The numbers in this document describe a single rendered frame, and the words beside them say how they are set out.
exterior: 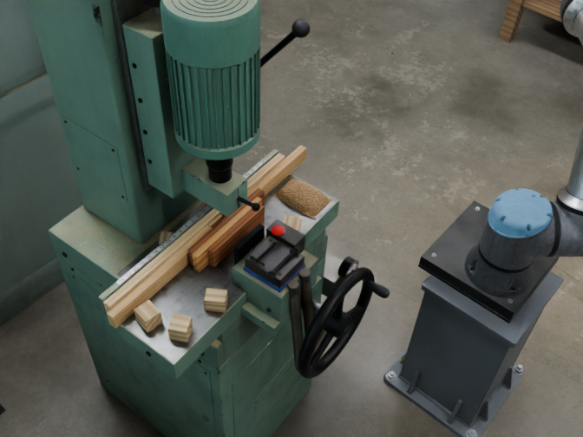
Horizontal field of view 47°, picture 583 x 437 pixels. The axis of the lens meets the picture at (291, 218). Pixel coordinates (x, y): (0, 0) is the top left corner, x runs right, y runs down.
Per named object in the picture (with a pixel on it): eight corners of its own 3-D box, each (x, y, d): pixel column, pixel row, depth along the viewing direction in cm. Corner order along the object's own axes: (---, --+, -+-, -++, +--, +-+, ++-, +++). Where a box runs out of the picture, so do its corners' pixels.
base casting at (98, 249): (217, 371, 157) (215, 350, 150) (53, 253, 179) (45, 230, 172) (327, 255, 182) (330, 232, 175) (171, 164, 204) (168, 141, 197)
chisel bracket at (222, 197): (228, 222, 152) (227, 196, 146) (182, 194, 157) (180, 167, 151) (249, 204, 156) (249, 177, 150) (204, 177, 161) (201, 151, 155)
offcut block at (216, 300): (205, 310, 145) (203, 300, 143) (207, 297, 148) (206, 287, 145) (225, 312, 145) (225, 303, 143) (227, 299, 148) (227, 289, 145)
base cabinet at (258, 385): (228, 490, 209) (218, 373, 157) (99, 386, 231) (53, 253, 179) (312, 387, 234) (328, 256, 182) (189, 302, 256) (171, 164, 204)
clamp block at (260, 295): (278, 324, 147) (279, 300, 141) (232, 293, 153) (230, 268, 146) (317, 282, 156) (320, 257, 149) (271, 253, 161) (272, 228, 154)
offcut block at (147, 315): (162, 322, 143) (160, 311, 140) (147, 333, 141) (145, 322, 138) (151, 310, 145) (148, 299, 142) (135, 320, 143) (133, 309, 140)
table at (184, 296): (209, 407, 137) (207, 392, 132) (105, 329, 149) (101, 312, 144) (369, 232, 171) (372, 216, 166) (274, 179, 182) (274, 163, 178)
